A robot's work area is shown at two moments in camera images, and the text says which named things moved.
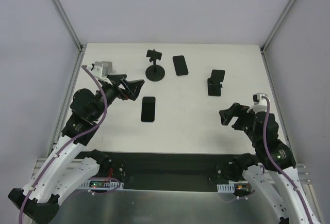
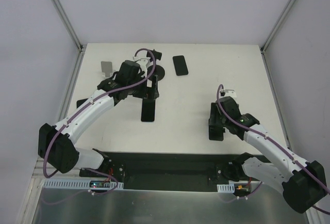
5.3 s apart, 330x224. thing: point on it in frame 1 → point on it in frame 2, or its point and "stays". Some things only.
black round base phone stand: x=154 y=72 stays
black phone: x=180 y=65 stays
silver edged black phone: x=148 y=109 stays
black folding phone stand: x=214 y=82 → x=215 y=124
